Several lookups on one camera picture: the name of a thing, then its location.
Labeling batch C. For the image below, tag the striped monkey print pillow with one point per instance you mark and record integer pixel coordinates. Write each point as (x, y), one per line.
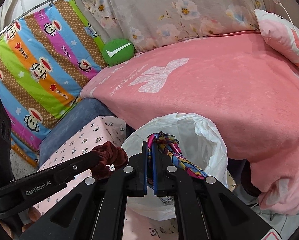
(39, 80)

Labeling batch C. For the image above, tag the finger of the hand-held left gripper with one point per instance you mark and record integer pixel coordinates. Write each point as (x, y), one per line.
(77, 166)

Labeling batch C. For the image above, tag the reddish brown velvet scrunchie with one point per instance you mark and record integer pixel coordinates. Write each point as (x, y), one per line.
(109, 155)

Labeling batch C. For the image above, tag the green check mark cushion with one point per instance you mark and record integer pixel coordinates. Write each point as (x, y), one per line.
(118, 53)

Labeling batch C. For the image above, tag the colourful patterned scarf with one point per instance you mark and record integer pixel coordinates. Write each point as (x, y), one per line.
(179, 160)

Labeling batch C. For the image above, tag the person's left hand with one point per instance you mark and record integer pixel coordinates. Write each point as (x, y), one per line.
(35, 214)

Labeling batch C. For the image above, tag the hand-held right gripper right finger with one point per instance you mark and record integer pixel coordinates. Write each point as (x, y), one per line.
(155, 172)

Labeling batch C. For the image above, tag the floral beige pillow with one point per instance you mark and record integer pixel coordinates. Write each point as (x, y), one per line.
(177, 10)

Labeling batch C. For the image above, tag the pink blanket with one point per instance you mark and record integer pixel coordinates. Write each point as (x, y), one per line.
(202, 92)

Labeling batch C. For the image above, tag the pink panda print tablecloth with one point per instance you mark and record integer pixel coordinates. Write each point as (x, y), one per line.
(89, 137)

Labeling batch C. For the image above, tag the blue sofa cushion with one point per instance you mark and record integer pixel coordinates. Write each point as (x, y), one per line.
(89, 110)

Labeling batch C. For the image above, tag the pink printed pillow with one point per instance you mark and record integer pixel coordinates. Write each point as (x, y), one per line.
(284, 40)

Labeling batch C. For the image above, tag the white bag lined trash bin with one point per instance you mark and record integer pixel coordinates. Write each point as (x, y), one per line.
(209, 140)

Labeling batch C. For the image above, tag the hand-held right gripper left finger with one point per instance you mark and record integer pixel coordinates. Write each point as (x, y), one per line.
(146, 172)

